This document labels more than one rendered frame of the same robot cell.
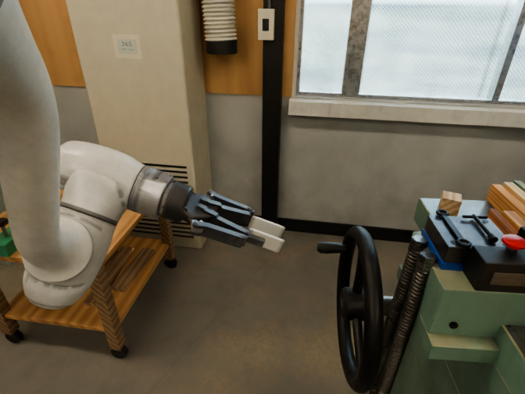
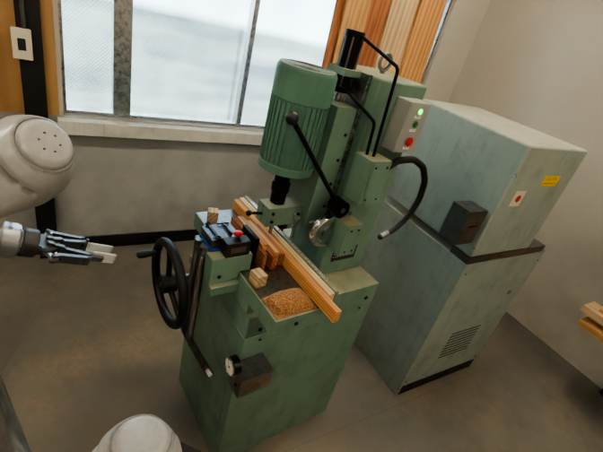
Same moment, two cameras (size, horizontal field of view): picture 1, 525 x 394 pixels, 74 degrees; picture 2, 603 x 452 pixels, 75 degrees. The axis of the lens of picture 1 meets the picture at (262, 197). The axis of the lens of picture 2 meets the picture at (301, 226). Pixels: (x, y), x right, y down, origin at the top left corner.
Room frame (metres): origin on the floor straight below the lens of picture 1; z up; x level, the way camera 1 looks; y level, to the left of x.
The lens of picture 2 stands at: (-0.45, 0.25, 1.64)
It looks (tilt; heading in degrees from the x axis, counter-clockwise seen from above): 29 degrees down; 314
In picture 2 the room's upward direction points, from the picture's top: 15 degrees clockwise
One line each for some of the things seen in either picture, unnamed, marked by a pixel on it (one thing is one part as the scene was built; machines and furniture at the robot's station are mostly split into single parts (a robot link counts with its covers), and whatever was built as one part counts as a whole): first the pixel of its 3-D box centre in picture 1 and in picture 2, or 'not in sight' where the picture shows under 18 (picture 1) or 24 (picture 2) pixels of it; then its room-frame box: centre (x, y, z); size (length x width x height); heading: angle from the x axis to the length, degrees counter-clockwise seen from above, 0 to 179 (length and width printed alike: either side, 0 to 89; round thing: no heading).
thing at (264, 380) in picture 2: not in sight; (249, 375); (0.19, -0.35, 0.58); 0.12 x 0.08 x 0.08; 86
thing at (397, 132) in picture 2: not in sight; (406, 126); (0.28, -0.82, 1.40); 0.10 x 0.06 x 0.16; 86
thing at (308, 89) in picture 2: not in sight; (295, 120); (0.44, -0.51, 1.35); 0.18 x 0.18 x 0.31
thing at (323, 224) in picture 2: not in sight; (325, 230); (0.31, -0.63, 1.02); 0.12 x 0.03 x 0.12; 86
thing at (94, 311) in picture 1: (87, 248); not in sight; (1.24, 0.78, 0.32); 0.66 x 0.57 x 0.64; 172
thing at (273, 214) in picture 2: not in sight; (279, 213); (0.44, -0.53, 1.03); 0.14 x 0.07 x 0.09; 86
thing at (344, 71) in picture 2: not in sight; (348, 62); (0.43, -0.65, 1.53); 0.08 x 0.08 x 0.17; 86
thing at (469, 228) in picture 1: (477, 246); (224, 238); (0.41, -0.32, 0.99); 0.13 x 0.11 x 0.06; 176
